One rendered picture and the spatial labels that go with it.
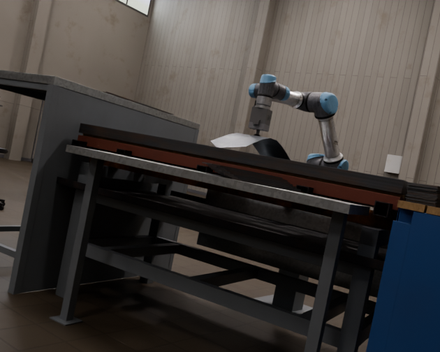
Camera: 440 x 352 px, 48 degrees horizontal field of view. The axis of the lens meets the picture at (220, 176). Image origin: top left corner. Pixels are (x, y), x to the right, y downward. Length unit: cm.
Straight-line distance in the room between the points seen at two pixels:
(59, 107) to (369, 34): 954
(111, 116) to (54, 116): 39
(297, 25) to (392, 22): 224
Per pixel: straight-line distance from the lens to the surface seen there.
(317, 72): 1171
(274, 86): 246
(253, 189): 163
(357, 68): 1135
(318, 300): 168
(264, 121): 241
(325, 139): 291
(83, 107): 263
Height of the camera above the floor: 78
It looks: 1 degrees down
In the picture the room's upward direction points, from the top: 11 degrees clockwise
